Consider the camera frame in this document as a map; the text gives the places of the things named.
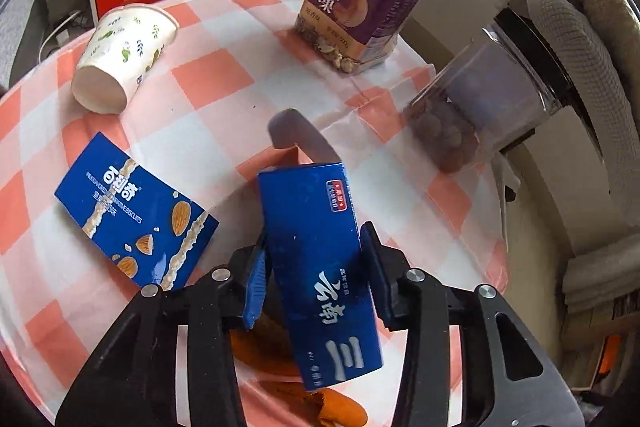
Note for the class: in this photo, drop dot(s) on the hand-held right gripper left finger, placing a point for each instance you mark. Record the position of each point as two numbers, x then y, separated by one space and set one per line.
255 287

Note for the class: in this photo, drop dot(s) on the long blue carton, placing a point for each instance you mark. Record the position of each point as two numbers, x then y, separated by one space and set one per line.
320 257

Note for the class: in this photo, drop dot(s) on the grey office chair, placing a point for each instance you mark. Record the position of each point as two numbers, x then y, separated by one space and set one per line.
550 37

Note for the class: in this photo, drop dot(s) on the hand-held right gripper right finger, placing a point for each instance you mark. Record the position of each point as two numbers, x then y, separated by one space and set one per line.
377 277

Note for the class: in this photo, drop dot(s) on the leaf print paper cup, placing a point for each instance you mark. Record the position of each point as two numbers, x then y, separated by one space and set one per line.
122 57

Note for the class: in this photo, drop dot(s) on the clear jar with black lid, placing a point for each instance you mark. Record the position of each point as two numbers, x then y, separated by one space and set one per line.
480 107

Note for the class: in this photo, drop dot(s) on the beige fleece blanket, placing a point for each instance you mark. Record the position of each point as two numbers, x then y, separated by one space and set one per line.
605 17

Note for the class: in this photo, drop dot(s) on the blue almond biscuit box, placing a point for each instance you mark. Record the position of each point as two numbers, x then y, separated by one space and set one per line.
135 217

